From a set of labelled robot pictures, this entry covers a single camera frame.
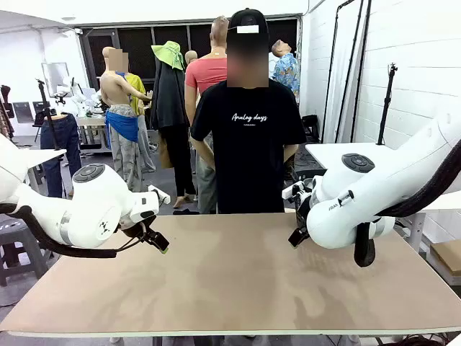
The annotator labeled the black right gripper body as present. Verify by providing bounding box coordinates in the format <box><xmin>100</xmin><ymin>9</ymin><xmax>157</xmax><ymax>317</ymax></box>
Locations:
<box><xmin>295</xmin><ymin>188</ymin><xmax>315</xmax><ymax>236</ymax></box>

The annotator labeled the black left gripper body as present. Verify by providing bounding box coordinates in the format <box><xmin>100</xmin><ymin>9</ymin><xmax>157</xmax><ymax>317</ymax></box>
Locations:
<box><xmin>122</xmin><ymin>216</ymin><xmax>159</xmax><ymax>243</ymax></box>

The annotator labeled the person in black t-shirt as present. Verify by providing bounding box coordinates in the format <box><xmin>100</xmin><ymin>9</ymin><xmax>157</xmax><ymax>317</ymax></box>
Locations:
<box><xmin>189</xmin><ymin>9</ymin><xmax>308</xmax><ymax>214</ymax></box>

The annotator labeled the black chair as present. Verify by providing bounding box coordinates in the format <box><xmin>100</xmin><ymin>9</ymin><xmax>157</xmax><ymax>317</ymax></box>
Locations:
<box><xmin>301</xmin><ymin>114</ymin><xmax>320</xmax><ymax>140</ymax></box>

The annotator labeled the mannequin with dark jeans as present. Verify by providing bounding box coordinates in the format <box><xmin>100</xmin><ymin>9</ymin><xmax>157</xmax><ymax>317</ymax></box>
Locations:
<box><xmin>40</xmin><ymin>112</ymin><xmax>82</xmax><ymax>198</ymax></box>

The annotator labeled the black coat on stand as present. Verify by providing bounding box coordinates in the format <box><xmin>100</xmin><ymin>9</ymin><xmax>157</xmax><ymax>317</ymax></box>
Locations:
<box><xmin>150</xmin><ymin>59</ymin><xmax>197</xmax><ymax>208</ymax></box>

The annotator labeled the grey plastic stool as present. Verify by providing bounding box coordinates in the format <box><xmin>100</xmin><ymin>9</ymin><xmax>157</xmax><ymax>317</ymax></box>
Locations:
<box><xmin>0</xmin><ymin>216</ymin><xmax>50</xmax><ymax>288</ymax></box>

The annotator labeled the mannequin with blue floral shirt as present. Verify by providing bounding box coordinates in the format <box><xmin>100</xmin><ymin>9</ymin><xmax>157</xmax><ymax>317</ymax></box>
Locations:
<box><xmin>270</xmin><ymin>38</ymin><xmax>301</xmax><ymax>105</ymax></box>

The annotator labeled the person in yellow shirt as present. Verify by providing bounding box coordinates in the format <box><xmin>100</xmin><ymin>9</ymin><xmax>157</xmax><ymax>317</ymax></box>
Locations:
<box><xmin>124</xmin><ymin>50</ymin><xmax>156</xmax><ymax>174</ymax></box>

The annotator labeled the tan mannequin with blue wrap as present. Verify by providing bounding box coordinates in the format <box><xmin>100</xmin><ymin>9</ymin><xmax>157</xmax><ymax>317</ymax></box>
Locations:
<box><xmin>99</xmin><ymin>46</ymin><xmax>152</xmax><ymax>192</ymax></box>

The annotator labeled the small white background robot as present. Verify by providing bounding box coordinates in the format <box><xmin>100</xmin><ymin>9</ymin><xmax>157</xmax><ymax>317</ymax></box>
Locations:
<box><xmin>68</xmin><ymin>77</ymin><xmax>105</xmax><ymax>116</ymax></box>

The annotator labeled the brown cardboard box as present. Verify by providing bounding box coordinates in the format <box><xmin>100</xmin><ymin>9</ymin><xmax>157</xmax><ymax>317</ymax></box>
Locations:
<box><xmin>430</xmin><ymin>239</ymin><xmax>461</xmax><ymax>285</ymax></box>

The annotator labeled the mannequin with red crop top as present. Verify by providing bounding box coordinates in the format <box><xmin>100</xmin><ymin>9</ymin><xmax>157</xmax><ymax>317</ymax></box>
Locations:
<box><xmin>184</xmin><ymin>16</ymin><xmax>231</xmax><ymax>213</ymax></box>

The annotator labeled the black monitor panel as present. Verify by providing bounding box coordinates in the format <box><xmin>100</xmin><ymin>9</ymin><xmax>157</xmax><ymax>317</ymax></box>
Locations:
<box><xmin>13</xmin><ymin>102</ymin><xmax>33</xmax><ymax>124</ymax></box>

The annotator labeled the green sun hat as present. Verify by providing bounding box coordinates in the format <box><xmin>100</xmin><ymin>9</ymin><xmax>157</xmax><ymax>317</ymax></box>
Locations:
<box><xmin>151</xmin><ymin>40</ymin><xmax>187</xmax><ymax>71</ymax></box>

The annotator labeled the grey framed whiteboard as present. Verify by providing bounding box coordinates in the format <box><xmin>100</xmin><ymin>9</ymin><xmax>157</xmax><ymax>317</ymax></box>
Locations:
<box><xmin>41</xmin><ymin>62</ymin><xmax>72</xmax><ymax>98</ymax></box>

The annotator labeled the black cap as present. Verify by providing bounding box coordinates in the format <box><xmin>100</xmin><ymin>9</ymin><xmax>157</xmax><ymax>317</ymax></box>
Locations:
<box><xmin>228</xmin><ymin>9</ymin><xmax>270</xmax><ymax>44</ymax></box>

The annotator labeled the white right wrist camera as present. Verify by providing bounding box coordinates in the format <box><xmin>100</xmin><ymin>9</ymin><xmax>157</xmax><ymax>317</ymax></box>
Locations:
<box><xmin>282</xmin><ymin>181</ymin><xmax>306</xmax><ymax>200</ymax></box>

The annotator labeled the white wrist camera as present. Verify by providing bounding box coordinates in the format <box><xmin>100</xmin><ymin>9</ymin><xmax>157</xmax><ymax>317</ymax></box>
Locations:
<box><xmin>148</xmin><ymin>185</ymin><xmax>171</xmax><ymax>205</ymax></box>
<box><xmin>282</xmin><ymin>181</ymin><xmax>306</xmax><ymax>200</ymax></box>

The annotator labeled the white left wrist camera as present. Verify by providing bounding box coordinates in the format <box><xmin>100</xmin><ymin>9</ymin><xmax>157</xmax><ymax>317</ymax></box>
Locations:
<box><xmin>148</xmin><ymin>185</ymin><xmax>171</xmax><ymax>205</ymax></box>

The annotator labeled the black left arm cable sleeve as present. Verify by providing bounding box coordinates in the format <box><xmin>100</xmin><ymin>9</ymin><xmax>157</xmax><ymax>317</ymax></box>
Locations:
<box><xmin>0</xmin><ymin>203</ymin><xmax>118</xmax><ymax>259</ymax></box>

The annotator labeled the black arm cable sleeve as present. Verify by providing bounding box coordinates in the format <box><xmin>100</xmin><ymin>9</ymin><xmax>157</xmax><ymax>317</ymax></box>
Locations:
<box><xmin>0</xmin><ymin>203</ymin><xmax>118</xmax><ymax>259</ymax></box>
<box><xmin>354</xmin><ymin>136</ymin><xmax>461</xmax><ymax>268</ymax></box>

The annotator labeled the black right arm cable sleeve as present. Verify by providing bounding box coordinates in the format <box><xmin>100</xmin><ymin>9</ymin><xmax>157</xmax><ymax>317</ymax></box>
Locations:
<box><xmin>354</xmin><ymin>136</ymin><xmax>461</xmax><ymax>268</ymax></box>

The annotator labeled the black wall pipe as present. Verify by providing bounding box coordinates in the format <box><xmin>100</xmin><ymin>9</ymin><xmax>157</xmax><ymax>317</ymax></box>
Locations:
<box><xmin>322</xmin><ymin>0</ymin><xmax>363</xmax><ymax>143</ymax></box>

